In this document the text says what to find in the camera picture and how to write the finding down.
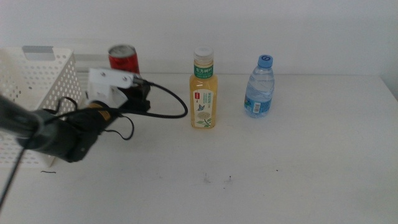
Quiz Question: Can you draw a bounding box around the red cola can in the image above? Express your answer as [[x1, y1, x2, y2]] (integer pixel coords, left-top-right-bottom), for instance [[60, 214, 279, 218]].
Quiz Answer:
[[108, 44, 141, 75]]

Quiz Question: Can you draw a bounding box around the yellow tea bottle white cap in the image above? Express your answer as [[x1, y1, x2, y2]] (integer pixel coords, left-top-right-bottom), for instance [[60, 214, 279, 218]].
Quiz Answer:
[[189, 45, 218, 129]]

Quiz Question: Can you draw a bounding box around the clear water bottle blue cap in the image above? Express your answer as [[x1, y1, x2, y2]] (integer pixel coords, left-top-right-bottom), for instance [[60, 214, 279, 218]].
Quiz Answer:
[[244, 54, 275, 119]]

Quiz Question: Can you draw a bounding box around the white perforated plastic basket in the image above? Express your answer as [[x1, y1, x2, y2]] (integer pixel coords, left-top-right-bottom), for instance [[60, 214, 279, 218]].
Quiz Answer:
[[0, 46, 84, 169]]

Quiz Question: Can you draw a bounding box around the thin black cable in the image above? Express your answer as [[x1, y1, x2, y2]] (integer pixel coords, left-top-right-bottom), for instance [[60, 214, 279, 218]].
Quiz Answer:
[[55, 96, 135, 141]]

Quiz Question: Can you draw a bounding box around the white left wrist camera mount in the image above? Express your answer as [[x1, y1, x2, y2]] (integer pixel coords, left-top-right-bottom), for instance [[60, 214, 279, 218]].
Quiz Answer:
[[84, 67, 141, 109]]

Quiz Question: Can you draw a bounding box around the thick black braided cable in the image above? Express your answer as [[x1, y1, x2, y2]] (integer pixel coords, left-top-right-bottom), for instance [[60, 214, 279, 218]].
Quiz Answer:
[[0, 77, 189, 210]]

